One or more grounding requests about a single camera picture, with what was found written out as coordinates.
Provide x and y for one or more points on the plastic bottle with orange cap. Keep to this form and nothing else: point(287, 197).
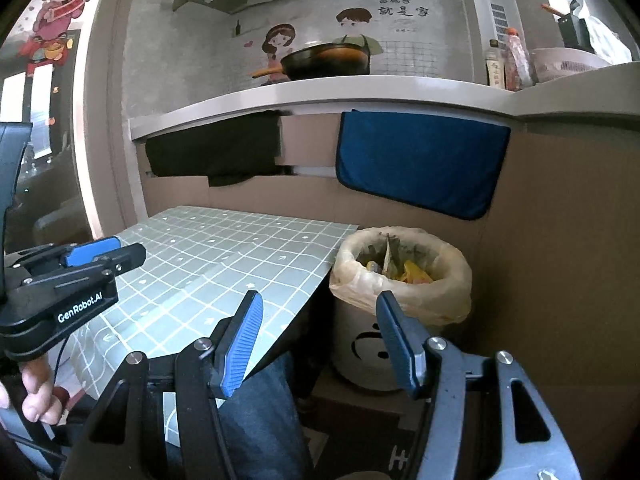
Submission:
point(517, 60)

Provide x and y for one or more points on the glass sliding door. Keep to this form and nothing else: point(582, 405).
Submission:
point(65, 185)

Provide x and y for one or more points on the blue towel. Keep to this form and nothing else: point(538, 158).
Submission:
point(425, 160)

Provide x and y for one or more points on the red cartoon door decal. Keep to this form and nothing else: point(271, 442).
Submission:
point(55, 15)

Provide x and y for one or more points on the person's jeans leg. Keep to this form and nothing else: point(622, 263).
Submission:
point(260, 420)

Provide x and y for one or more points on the yellow snack wrapper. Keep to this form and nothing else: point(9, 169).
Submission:
point(415, 272)

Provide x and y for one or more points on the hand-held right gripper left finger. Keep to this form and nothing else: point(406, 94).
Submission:
point(245, 345)

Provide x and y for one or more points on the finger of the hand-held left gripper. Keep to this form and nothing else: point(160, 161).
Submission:
point(92, 251)
point(125, 256)

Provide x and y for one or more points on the dark sauce bottle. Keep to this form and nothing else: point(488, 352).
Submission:
point(495, 72)

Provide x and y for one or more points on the black cloth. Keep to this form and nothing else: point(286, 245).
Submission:
point(215, 150)

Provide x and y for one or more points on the white kitchen counter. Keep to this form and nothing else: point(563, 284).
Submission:
point(225, 105)

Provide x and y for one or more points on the white bin with yellowish liner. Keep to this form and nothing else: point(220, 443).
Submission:
point(360, 355)

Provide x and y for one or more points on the black knife holder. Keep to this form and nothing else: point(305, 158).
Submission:
point(572, 35)

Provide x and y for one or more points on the person's left hand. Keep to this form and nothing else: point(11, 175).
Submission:
point(35, 390)

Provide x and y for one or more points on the cartoon couple wall sticker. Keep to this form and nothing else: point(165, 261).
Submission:
point(280, 40)

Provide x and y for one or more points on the pink plastic basket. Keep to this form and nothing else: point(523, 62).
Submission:
point(565, 65)

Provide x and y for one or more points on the white wall vent grille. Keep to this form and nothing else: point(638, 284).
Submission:
point(498, 20)

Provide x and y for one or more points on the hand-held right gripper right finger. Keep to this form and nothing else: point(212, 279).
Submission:
point(397, 345)

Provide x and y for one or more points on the green checked tablecloth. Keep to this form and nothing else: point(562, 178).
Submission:
point(210, 260)

